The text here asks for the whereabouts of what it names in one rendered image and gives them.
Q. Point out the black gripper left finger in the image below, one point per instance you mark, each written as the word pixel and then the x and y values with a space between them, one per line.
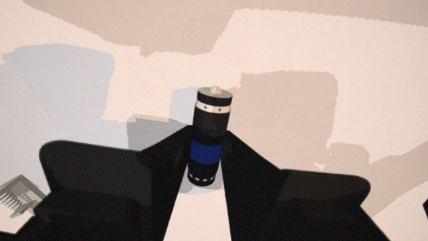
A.
pixel 153 175

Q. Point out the black and blue battery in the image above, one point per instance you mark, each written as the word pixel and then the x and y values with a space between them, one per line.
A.
pixel 210 120

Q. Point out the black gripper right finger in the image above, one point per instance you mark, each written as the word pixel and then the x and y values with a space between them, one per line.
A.
pixel 257 192

